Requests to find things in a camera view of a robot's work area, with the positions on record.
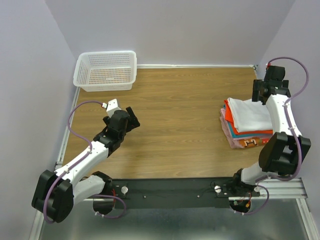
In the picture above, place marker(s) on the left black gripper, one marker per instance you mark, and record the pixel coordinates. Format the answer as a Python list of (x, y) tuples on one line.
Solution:
[(132, 122)]

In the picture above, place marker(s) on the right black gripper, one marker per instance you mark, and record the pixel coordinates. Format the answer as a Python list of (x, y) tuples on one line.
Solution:
[(257, 85)]

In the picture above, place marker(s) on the white t shirt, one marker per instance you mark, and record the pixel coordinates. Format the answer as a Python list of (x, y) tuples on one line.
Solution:
[(252, 116)]

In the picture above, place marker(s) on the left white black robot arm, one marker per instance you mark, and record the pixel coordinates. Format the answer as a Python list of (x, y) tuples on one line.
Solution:
[(58, 191)]

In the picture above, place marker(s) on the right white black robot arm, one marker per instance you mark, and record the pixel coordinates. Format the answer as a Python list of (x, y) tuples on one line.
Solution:
[(281, 158)]

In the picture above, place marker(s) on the white plastic perforated basket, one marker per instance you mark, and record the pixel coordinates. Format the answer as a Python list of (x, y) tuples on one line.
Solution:
[(101, 71)]

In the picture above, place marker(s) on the folded pink printed t shirt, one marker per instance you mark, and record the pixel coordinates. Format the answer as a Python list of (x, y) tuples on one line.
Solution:
[(240, 142)]

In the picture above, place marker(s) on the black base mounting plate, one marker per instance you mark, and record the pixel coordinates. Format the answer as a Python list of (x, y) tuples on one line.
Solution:
[(188, 200)]

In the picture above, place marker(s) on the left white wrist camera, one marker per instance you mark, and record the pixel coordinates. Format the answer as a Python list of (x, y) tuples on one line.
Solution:
[(110, 107)]

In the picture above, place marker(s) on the aluminium back frame rail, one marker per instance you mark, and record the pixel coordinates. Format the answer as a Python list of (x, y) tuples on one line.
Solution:
[(191, 66)]

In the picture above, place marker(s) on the aluminium frame rail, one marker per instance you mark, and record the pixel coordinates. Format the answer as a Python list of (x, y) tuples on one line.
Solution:
[(191, 66), (63, 145), (287, 190)]

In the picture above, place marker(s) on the aluminium left frame rail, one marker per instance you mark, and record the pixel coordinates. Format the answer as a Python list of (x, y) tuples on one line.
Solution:
[(63, 145)]

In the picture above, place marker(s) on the aluminium front frame rail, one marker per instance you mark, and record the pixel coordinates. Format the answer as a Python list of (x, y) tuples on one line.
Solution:
[(287, 190)]

